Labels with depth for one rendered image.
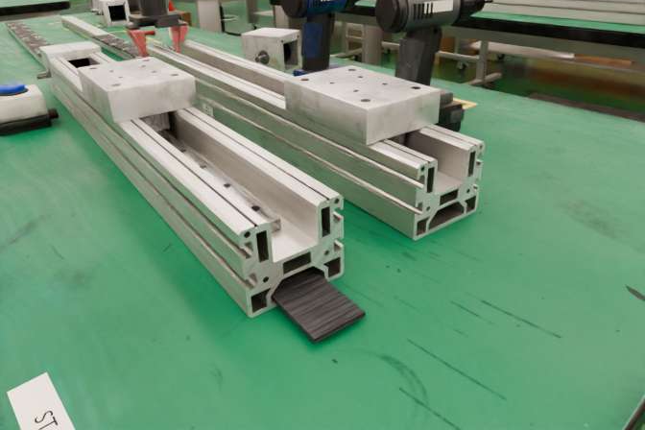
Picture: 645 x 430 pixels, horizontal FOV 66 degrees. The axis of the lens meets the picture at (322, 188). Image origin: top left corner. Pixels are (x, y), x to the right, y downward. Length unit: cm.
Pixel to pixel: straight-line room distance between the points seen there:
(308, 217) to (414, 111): 19
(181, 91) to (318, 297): 36
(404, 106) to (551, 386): 30
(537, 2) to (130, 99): 168
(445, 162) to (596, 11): 150
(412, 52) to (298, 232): 38
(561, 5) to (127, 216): 174
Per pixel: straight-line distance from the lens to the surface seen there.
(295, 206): 44
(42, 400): 42
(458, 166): 54
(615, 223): 61
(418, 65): 74
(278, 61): 111
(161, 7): 119
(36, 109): 97
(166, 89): 67
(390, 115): 53
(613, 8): 199
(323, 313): 41
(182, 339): 42
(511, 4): 214
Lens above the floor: 106
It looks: 27 degrees down
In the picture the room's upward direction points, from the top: 2 degrees counter-clockwise
